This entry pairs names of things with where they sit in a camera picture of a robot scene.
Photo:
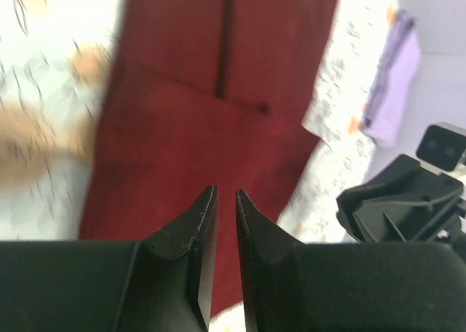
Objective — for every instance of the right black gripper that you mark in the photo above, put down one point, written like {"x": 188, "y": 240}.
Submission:
{"x": 403, "y": 203}

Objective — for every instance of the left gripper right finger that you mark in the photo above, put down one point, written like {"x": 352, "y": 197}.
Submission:
{"x": 273, "y": 297}

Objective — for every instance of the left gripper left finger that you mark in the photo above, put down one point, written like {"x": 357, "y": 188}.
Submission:
{"x": 171, "y": 280}

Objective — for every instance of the dark red t-shirt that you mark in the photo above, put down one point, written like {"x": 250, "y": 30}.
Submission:
{"x": 205, "y": 92}

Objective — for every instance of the folded purple t-shirt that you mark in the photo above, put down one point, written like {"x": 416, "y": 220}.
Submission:
{"x": 388, "y": 96}

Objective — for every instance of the floral table mat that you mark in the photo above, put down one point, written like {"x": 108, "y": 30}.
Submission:
{"x": 55, "y": 57}

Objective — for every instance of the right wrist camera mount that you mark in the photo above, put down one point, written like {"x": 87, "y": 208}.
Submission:
{"x": 443, "y": 146}

